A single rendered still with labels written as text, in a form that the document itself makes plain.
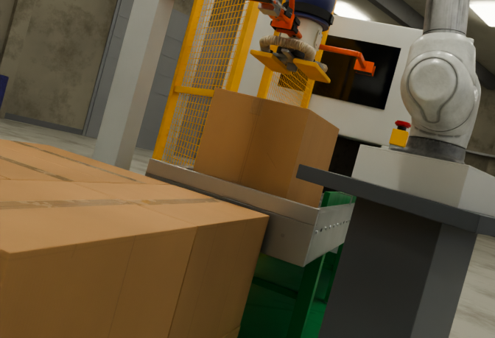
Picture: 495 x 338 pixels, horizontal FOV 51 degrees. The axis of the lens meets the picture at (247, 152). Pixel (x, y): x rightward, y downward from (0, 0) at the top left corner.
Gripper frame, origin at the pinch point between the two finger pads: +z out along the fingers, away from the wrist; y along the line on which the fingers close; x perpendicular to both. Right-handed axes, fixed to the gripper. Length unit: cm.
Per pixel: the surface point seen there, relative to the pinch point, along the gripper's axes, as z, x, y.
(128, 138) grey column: 65, -95, 95
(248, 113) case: 38.9, -28.5, 3.7
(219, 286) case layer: 92, 16, -19
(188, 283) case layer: 88, 39, -19
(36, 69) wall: 18, -656, 698
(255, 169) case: 59, -28, -5
